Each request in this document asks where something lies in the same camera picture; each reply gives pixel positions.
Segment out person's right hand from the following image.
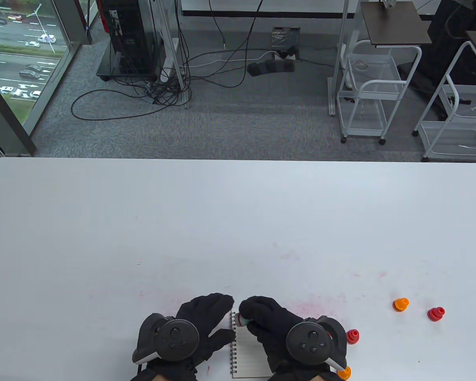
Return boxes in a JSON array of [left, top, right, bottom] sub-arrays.
[[238, 296, 305, 374]]

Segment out person's left hand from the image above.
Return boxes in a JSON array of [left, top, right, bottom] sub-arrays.
[[175, 293, 236, 372]]

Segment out spiral notebook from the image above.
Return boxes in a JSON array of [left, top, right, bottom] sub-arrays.
[[229, 311, 275, 379]]

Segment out person's left forearm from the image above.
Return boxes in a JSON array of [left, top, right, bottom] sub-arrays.
[[129, 363, 199, 381]]

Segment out person's right forearm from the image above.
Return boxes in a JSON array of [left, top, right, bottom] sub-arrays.
[[267, 369, 342, 381]]

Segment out black left glove controller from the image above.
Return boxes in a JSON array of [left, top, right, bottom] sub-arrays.
[[132, 313, 201, 366]]

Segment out black glove controller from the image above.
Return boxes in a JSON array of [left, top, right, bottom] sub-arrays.
[[286, 316, 348, 370], [132, 313, 201, 366]]

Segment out black right glove controller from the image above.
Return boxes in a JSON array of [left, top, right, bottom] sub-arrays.
[[286, 316, 348, 370]]

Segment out black floor box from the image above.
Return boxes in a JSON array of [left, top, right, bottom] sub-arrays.
[[271, 27, 301, 61]]

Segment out white desk with black edge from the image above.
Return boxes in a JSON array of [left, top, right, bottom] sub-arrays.
[[181, 0, 358, 17]]

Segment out black computer tower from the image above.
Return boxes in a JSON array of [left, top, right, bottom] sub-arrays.
[[96, 0, 162, 83]]

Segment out brown side table top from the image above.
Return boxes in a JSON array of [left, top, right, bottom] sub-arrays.
[[359, 1, 433, 47]]

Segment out window with street view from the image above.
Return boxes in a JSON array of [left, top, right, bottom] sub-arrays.
[[0, 0, 100, 159]]

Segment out bundle of black cables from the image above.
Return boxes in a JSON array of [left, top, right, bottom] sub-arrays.
[[71, 0, 276, 121]]

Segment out white wire trolley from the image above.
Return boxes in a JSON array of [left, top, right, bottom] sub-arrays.
[[336, 39, 422, 145], [412, 40, 476, 163]]

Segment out white metal stand frame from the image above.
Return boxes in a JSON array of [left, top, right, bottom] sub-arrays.
[[327, 0, 361, 116]]

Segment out aluminium profile post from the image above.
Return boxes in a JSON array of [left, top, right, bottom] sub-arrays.
[[157, 0, 192, 109]]

